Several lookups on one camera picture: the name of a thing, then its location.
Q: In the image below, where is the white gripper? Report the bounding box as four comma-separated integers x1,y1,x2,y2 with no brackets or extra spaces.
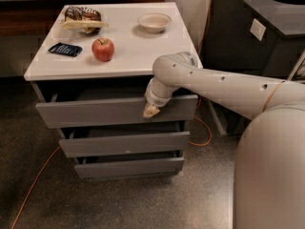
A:
143,77,177,118

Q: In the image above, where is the grey top drawer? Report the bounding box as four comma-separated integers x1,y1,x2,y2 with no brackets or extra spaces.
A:
36,86,197,129

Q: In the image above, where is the grey drawer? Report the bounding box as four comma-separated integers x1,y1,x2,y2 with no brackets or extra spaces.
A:
74,151,184,178
36,86,197,129
59,121,190,157

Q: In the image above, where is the red apple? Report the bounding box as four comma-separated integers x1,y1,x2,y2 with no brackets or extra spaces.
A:
91,38,114,62

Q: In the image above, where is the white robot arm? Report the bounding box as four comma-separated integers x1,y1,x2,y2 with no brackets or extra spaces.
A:
144,52,305,229

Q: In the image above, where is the grey middle drawer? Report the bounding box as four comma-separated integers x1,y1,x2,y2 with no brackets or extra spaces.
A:
59,121,190,157

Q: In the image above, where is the grey bottom drawer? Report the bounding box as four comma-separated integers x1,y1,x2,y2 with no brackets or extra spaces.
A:
74,151,184,178

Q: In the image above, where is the grey drawer cabinet white top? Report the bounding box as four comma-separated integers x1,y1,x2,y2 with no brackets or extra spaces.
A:
25,3,194,165

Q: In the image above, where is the white paper bowl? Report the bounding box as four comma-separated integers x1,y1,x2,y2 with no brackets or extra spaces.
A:
137,13,172,33

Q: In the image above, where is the dark blue snack packet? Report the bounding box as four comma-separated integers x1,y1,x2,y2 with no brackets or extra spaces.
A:
48,42,83,57

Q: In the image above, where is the brown snack bag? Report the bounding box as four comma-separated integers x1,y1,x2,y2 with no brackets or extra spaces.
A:
61,6,109,34

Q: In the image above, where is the black trash bin cabinet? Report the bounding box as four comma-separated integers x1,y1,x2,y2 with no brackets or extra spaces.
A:
200,0,305,136

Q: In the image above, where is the white label on bin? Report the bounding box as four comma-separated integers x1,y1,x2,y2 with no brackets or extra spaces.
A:
250,19,266,41

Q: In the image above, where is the dark wooden bench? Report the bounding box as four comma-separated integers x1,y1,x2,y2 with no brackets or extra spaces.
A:
0,0,164,37

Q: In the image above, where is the orange extension cable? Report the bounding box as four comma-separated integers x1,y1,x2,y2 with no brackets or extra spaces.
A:
9,0,223,229

